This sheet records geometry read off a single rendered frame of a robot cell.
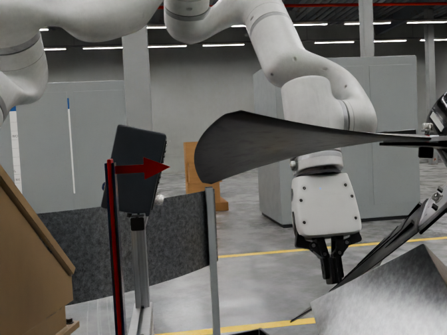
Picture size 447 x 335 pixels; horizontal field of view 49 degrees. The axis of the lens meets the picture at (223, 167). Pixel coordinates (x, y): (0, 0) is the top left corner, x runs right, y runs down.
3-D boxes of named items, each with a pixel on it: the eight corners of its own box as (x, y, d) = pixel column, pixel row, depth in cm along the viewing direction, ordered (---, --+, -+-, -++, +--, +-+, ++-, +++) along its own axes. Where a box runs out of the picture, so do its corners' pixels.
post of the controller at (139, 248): (149, 307, 105) (144, 216, 104) (135, 308, 105) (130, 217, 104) (149, 303, 108) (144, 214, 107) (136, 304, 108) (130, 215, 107)
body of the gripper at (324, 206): (292, 165, 77) (302, 238, 74) (355, 161, 78) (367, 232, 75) (282, 177, 84) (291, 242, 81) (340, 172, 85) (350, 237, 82)
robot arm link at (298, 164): (294, 151, 77) (297, 170, 76) (348, 148, 78) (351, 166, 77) (283, 165, 85) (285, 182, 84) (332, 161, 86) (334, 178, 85)
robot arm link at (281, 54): (317, 50, 106) (370, 155, 86) (246, 50, 102) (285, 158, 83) (330, 13, 99) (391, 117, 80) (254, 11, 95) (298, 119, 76)
